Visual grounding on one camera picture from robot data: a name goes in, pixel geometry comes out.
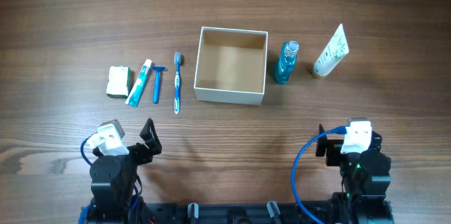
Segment teal white toothpaste tube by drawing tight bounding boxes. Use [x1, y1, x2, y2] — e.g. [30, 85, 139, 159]
[125, 59, 152, 107]

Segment green white soap bar pack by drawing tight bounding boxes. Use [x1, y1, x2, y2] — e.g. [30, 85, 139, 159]
[106, 66, 131, 98]

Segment blue disposable razor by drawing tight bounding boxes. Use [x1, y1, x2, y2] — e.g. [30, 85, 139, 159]
[152, 66, 167, 104]

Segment white lotion tube green leaves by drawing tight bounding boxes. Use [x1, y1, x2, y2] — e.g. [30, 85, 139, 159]
[313, 23, 350, 77]

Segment blue mouthwash bottle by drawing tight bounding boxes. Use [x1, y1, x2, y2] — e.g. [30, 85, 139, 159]
[274, 41, 299, 84]

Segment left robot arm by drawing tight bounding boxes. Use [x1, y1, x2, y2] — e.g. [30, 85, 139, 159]
[78, 119, 162, 223]

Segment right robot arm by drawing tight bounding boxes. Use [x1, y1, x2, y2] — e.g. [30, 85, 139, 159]
[309, 131, 394, 224]

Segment blue white toothbrush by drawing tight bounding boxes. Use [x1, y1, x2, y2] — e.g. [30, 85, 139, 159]
[173, 51, 182, 114]

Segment white open cardboard box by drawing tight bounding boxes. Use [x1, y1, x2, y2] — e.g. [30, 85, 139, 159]
[194, 27, 268, 106]

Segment right blue cable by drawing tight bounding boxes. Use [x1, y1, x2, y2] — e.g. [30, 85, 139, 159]
[290, 125, 348, 224]

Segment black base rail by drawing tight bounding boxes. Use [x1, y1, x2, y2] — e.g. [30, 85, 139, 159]
[147, 201, 314, 224]

